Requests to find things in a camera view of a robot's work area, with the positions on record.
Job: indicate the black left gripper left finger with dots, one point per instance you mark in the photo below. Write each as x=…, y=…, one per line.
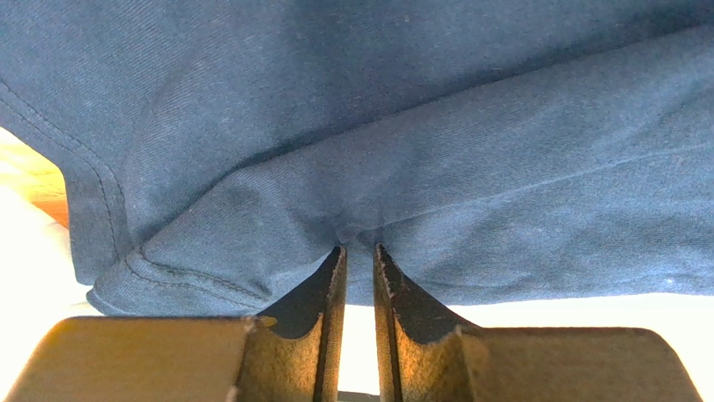
x=288, y=352

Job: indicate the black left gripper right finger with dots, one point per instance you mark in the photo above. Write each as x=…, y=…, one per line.
x=427, y=352

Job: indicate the navy t shirt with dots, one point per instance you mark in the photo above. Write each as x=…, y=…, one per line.
x=215, y=151

